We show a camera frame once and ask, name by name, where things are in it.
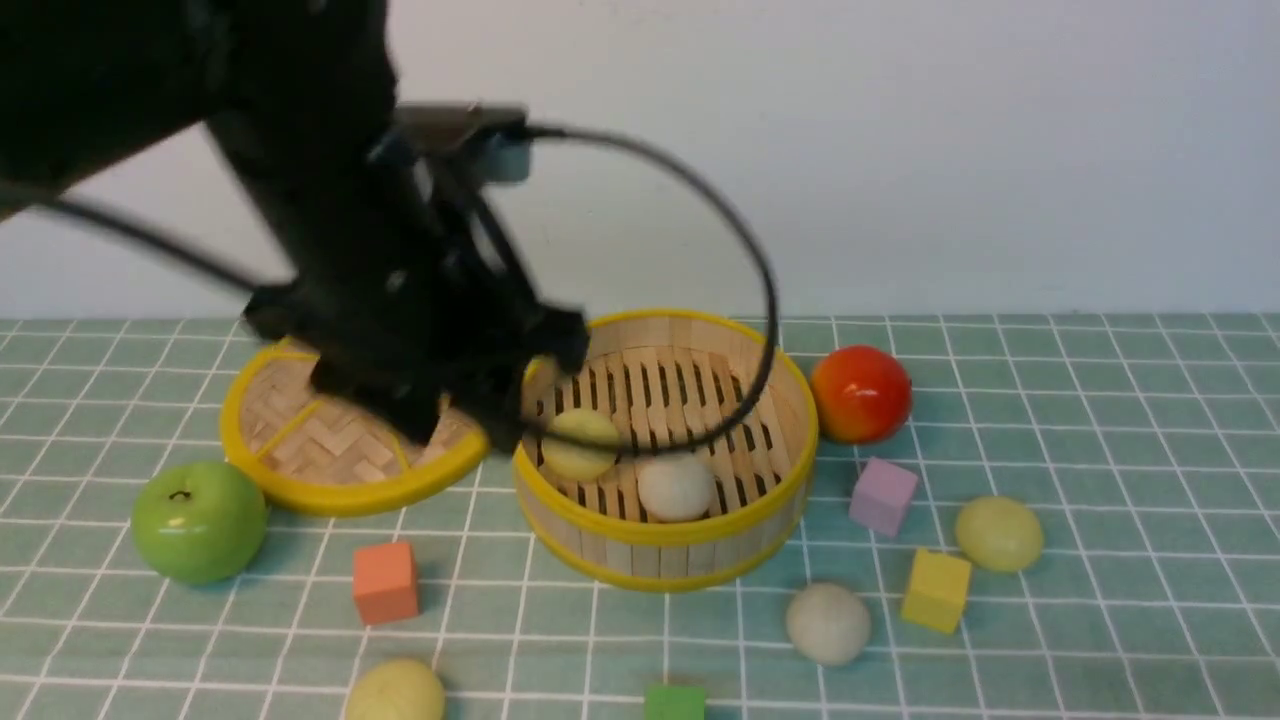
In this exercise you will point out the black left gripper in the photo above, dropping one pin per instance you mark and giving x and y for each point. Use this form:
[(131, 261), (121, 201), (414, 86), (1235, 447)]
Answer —
[(404, 283)]

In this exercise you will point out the yellow green bun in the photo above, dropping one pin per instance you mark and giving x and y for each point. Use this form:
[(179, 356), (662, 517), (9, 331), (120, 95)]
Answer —
[(592, 454)]

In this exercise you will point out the white pleated bun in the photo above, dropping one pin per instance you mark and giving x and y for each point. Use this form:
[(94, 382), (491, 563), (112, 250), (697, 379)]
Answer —
[(828, 624)]

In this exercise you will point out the pale yellow bun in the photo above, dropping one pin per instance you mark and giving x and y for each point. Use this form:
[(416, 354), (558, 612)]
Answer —
[(999, 533)]

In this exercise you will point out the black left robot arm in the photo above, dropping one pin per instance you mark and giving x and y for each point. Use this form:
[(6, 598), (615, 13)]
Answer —
[(87, 84)]

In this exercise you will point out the bamboo steamer lid yellow rim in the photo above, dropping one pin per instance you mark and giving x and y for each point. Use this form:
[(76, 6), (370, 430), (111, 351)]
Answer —
[(323, 457)]

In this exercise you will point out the orange foam cube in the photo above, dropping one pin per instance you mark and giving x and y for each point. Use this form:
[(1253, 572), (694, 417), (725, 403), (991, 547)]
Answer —
[(385, 583)]

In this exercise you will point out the green apple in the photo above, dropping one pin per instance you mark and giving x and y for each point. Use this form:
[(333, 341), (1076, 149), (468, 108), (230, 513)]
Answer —
[(199, 523)]

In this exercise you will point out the green foam cube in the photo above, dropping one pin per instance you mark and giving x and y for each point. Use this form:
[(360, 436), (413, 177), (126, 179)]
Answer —
[(675, 702)]

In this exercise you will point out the red orange pomegranate fruit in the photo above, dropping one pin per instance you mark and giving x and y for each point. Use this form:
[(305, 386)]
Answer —
[(863, 395)]

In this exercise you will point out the pink foam cube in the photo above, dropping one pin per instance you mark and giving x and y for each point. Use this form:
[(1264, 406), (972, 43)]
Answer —
[(882, 496)]

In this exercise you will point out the yellow foam cube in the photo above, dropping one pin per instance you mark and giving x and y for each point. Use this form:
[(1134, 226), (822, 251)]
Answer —
[(937, 590)]

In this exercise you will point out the green checkered tablecloth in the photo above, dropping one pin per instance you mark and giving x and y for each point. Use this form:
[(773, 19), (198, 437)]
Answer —
[(1146, 445)]

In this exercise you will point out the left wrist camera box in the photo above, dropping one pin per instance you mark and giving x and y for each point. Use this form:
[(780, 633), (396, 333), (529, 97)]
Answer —
[(489, 139)]

